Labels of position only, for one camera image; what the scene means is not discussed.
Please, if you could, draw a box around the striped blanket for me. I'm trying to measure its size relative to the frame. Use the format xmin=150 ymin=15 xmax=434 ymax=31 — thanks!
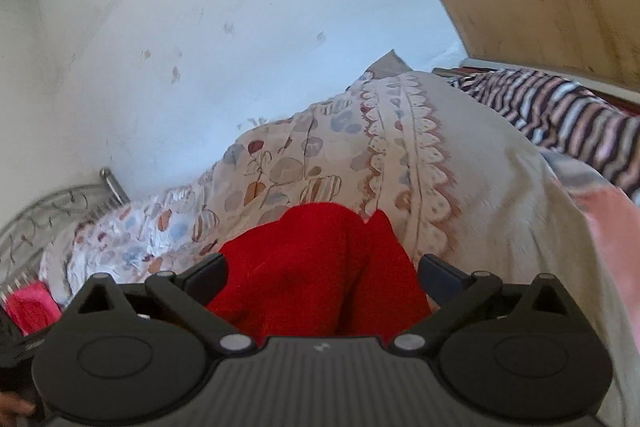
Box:
xmin=447 ymin=68 xmax=640 ymax=202

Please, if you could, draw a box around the grey pillow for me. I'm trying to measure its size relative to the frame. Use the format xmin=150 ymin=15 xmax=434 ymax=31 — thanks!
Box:
xmin=367 ymin=49 xmax=417 ymax=76

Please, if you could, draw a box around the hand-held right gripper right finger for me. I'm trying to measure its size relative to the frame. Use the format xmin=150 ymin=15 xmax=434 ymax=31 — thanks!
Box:
xmin=394 ymin=254 xmax=584 ymax=353

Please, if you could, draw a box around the metal bed headboard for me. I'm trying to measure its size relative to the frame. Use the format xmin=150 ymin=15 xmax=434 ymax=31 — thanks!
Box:
xmin=0 ymin=167 xmax=132 ymax=308

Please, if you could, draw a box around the pink and blue bedsheet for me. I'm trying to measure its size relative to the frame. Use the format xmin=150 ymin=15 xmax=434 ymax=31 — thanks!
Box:
xmin=537 ymin=146 xmax=640 ymax=338

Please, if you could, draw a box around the black cloth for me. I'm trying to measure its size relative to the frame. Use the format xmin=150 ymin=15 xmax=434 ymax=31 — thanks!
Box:
xmin=0 ymin=307 xmax=56 ymax=408

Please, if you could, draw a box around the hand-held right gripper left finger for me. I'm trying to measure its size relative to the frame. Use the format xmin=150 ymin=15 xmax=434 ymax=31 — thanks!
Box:
xmin=62 ymin=252 xmax=256 ymax=356

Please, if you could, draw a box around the red knit garment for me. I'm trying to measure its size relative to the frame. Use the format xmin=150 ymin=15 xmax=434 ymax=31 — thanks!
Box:
xmin=205 ymin=201 xmax=434 ymax=339

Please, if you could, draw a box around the pink cloth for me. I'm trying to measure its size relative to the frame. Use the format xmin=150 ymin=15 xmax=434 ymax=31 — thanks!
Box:
xmin=4 ymin=281 xmax=64 ymax=337

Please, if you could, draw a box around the floral printed blanket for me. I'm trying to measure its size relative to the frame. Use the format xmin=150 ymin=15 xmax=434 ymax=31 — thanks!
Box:
xmin=39 ymin=69 xmax=640 ymax=427

